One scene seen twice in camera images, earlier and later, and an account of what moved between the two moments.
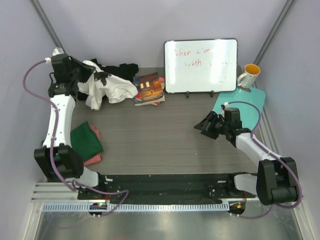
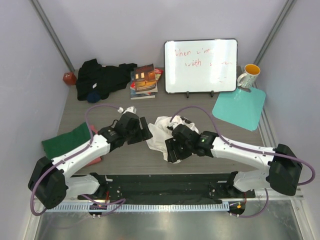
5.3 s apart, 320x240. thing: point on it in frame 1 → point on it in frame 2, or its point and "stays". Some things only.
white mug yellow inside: x=247 y=80 stays
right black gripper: x=211 y=117 → x=170 y=143
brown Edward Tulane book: x=151 y=88 → x=145 y=79
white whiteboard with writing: x=197 y=65 stays
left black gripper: x=88 y=70 → x=146 y=133
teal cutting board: x=250 y=114 stays
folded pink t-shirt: x=97 y=158 stays
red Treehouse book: x=161 y=78 → x=158 y=72
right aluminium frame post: x=274 y=31 stays
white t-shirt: x=93 y=89 → x=162 y=129
